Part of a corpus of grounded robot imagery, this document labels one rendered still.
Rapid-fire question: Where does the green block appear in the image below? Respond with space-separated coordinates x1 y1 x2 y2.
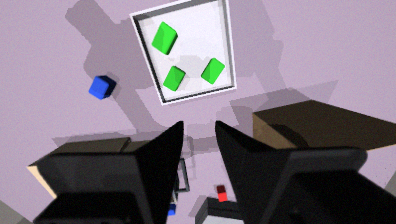
201 58 225 84
152 21 178 55
163 66 186 92

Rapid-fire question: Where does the blue block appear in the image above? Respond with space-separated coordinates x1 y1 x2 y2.
168 203 176 216
89 75 116 100

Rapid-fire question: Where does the white square tray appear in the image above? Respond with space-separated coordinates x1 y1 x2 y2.
129 0 236 105

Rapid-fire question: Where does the red block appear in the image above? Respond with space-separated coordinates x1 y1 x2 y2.
217 185 227 202

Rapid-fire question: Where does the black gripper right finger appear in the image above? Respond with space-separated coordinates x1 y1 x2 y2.
215 121 368 224

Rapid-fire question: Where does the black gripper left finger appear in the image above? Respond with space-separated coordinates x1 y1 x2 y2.
36 121 184 224

